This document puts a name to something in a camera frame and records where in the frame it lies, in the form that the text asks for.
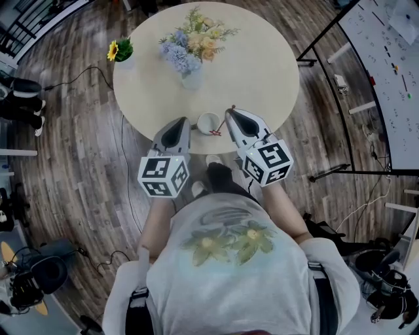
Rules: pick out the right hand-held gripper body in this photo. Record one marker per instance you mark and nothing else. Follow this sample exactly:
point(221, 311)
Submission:
point(268, 160)

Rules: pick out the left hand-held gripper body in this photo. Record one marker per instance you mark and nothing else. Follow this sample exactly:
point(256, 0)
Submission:
point(157, 170)

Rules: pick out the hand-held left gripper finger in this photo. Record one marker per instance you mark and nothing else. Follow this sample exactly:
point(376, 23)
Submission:
point(186, 139)
point(163, 137)

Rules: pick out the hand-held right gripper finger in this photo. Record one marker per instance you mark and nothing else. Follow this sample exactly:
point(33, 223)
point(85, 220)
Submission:
point(258, 126)
point(235, 134)

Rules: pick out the white cup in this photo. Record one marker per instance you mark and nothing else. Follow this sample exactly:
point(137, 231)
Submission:
point(206, 122)

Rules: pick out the person's right forearm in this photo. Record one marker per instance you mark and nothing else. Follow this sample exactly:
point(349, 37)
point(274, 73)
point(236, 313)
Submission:
point(284, 209)

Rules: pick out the person's left forearm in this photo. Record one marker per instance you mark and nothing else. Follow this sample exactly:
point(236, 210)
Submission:
point(157, 222)

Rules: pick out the person's white shoe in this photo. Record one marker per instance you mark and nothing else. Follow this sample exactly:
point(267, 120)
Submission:
point(213, 159)
point(198, 189)

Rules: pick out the person's dark trouser leg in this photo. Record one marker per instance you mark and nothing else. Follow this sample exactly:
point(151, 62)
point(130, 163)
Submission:
point(222, 180)

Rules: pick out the pastel flower bouquet in vase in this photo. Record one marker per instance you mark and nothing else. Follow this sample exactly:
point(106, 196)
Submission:
point(190, 49)

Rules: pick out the white power adapter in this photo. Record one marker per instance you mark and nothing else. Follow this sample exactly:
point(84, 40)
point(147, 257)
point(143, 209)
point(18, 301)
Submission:
point(341, 83)

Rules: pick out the potted sunflower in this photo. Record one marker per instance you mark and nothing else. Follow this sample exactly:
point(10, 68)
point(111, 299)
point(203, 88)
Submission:
point(119, 52)

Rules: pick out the white sneaker on floor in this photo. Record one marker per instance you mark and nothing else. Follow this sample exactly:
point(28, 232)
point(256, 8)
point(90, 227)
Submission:
point(368, 131)

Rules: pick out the person's white floral shirt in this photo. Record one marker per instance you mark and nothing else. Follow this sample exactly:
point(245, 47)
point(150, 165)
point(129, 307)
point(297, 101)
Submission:
point(229, 278)

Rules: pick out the whiteboard on black stand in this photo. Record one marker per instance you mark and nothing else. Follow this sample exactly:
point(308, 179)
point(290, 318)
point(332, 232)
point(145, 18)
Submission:
point(393, 81)

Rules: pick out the grey round seat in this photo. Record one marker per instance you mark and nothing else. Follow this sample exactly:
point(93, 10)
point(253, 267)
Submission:
point(52, 270)

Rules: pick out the orange oval board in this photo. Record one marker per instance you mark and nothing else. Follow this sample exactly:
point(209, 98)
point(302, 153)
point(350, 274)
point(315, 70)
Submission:
point(7, 252)
point(41, 307)

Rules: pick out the black office chair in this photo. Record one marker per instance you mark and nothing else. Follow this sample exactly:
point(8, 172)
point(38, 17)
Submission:
point(389, 288)

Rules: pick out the black metal railing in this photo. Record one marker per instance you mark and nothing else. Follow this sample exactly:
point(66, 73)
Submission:
point(19, 29)

